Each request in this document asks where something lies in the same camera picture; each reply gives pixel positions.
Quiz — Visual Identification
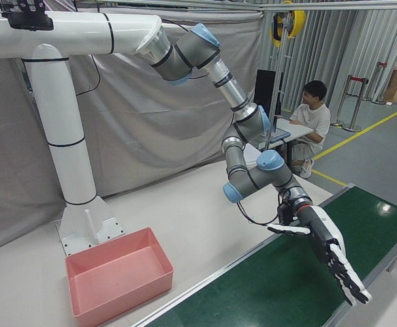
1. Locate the aluminium frame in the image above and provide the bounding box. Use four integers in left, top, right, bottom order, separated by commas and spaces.
75, 0, 397, 144

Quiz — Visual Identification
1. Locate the grey pleated curtain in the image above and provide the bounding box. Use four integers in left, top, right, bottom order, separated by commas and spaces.
262, 8, 397, 124

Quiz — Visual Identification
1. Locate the person in white t-shirt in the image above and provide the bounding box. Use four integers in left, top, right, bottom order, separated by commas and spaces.
288, 80, 332, 180

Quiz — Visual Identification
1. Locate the yellow hose reel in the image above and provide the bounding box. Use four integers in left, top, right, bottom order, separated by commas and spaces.
269, 9, 306, 48

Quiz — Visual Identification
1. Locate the white desk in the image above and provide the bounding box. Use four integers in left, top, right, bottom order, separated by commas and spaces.
244, 117, 315, 171

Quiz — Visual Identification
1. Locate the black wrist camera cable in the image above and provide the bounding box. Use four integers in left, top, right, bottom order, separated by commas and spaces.
236, 200, 281, 226

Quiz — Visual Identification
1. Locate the black flat monitor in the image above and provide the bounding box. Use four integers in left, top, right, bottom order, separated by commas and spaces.
253, 69, 283, 116

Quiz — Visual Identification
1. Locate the pink plastic basket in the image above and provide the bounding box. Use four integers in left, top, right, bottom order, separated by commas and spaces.
65, 227, 175, 327

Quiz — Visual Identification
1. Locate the black stand cable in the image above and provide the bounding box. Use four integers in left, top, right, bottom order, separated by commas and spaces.
76, 54, 102, 97

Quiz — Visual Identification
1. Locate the black camera on stand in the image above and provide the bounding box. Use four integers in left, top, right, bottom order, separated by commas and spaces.
0, 0, 55, 32

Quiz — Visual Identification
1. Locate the silver stanchion post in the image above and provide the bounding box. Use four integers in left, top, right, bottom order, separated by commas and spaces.
340, 77, 370, 134
370, 61, 388, 105
332, 75, 353, 128

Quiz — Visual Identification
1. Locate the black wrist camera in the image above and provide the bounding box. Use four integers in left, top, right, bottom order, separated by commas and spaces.
277, 200, 298, 225

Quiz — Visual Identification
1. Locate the cardboard box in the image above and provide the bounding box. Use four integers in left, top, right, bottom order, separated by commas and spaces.
383, 67, 397, 104

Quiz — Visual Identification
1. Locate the green conveyor belt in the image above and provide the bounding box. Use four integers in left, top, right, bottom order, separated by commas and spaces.
129, 183, 397, 327

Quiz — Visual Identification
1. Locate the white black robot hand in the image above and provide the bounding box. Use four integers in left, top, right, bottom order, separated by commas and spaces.
267, 204, 372, 307

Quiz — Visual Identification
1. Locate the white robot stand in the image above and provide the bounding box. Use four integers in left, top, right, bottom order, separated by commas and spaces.
0, 10, 163, 257

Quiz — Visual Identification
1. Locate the white plastic box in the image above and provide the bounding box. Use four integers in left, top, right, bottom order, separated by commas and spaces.
244, 144, 266, 168

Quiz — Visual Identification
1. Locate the grey cloth backdrop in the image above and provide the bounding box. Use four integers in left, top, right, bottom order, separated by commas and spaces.
0, 0, 264, 257

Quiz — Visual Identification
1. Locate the grey laptop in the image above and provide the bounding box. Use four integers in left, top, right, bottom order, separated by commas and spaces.
249, 130, 291, 151

